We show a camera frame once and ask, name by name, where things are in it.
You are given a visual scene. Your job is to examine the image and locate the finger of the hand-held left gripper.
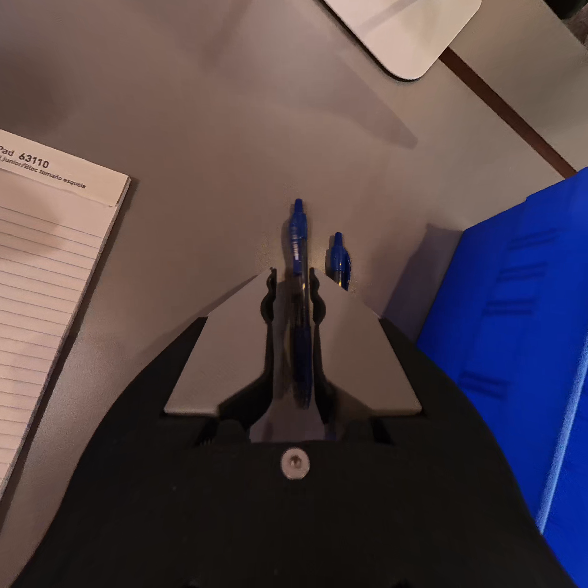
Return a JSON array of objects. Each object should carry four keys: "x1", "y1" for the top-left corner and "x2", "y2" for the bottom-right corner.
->
[
  {"x1": 164, "y1": 267, "x2": 278, "y2": 432},
  {"x1": 308, "y1": 267, "x2": 422, "y2": 427}
]

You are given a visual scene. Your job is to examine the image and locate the blue retractable pen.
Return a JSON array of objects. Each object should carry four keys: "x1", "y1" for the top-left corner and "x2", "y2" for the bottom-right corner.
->
[
  {"x1": 288, "y1": 198, "x2": 316, "y2": 410},
  {"x1": 327, "y1": 232, "x2": 352, "y2": 291}
]

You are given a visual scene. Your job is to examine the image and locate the white lined legal pad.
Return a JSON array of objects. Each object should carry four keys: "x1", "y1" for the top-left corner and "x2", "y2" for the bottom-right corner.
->
[{"x1": 0, "y1": 129, "x2": 132, "y2": 502}]

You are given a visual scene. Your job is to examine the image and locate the large blue plastic bin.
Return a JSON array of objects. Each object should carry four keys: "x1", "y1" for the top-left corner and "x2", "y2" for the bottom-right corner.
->
[{"x1": 416, "y1": 166, "x2": 588, "y2": 588}]

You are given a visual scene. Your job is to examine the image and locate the white monitor base plate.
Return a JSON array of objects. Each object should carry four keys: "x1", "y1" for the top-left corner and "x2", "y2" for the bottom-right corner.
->
[{"x1": 322, "y1": 0, "x2": 483, "y2": 82}]

